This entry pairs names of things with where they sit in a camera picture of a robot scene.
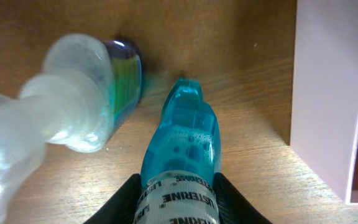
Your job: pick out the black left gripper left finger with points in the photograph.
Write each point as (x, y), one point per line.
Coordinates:
(121, 207)

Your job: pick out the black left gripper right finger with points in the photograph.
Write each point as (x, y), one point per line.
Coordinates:
(233, 207)

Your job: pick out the blue mouthwash bottle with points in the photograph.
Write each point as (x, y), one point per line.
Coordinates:
(181, 160)

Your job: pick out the clear gel bottle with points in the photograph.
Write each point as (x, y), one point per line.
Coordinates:
(85, 90)

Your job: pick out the pink open box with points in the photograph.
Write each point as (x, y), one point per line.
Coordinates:
(324, 116)

